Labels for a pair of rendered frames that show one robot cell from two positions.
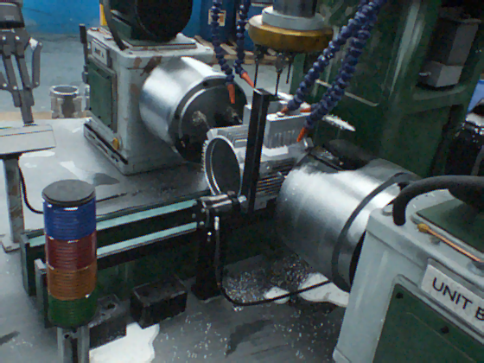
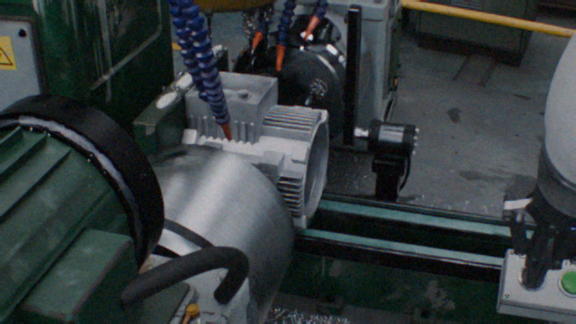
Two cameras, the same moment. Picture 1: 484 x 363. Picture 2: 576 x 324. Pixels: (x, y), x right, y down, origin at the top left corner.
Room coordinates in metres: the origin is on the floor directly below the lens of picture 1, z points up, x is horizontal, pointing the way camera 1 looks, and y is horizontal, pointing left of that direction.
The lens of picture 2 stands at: (1.63, 0.79, 1.60)
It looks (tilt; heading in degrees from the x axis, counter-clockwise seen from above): 31 degrees down; 234
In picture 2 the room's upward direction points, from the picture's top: straight up
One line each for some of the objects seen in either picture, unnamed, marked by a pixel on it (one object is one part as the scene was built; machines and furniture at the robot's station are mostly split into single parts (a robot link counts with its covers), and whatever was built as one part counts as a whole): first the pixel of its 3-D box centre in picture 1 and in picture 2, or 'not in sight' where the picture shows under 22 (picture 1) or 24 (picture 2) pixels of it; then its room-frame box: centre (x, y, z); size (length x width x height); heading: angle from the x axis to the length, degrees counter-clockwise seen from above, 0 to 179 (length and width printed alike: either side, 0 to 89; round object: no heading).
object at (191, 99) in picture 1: (184, 104); (168, 285); (1.38, 0.19, 1.04); 0.37 x 0.25 x 0.25; 39
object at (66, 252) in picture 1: (71, 242); not in sight; (0.54, 0.20, 1.14); 0.06 x 0.06 x 0.04
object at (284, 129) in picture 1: (276, 124); (232, 106); (1.13, -0.06, 1.11); 0.12 x 0.11 x 0.07; 128
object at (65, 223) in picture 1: (70, 211); not in sight; (0.54, 0.20, 1.19); 0.06 x 0.06 x 0.04
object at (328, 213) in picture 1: (363, 223); (308, 68); (0.85, -0.24, 1.04); 0.41 x 0.25 x 0.25; 39
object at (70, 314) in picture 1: (73, 298); not in sight; (0.54, 0.20, 1.05); 0.06 x 0.06 x 0.04
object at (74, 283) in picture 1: (73, 270); not in sight; (0.54, 0.20, 1.10); 0.06 x 0.06 x 0.04
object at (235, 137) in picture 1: (257, 163); (257, 160); (1.11, -0.03, 1.01); 0.20 x 0.19 x 0.19; 128
